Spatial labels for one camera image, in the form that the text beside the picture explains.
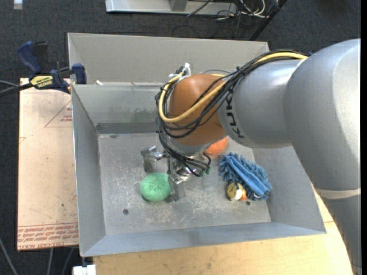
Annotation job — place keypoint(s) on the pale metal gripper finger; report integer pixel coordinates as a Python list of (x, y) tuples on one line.
[(176, 187), (151, 158)]

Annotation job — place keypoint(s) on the green ball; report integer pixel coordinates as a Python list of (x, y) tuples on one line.
[(155, 186)]

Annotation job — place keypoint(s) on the grey metal bin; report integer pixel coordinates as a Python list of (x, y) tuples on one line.
[(172, 211)]

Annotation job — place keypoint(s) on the orange ball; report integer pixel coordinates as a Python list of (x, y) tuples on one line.
[(218, 147)]

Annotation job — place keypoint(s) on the yellow and white toy duck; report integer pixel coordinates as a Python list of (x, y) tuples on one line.
[(235, 192)]

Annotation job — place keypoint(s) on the blue microfibre duster cloth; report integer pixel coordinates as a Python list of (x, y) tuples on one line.
[(246, 176)]

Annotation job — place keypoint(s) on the brown cardboard board red print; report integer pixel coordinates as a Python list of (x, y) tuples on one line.
[(46, 165)]

